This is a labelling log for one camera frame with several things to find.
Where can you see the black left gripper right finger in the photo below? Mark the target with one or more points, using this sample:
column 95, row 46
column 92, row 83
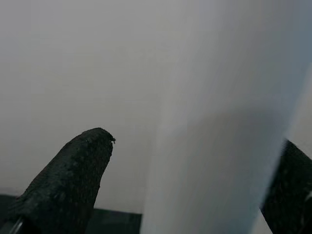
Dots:
column 290, row 190

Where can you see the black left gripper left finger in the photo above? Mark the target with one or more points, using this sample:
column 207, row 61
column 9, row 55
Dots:
column 65, row 180

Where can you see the white plastic table leg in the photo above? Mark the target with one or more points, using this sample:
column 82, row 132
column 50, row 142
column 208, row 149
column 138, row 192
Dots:
column 214, row 122

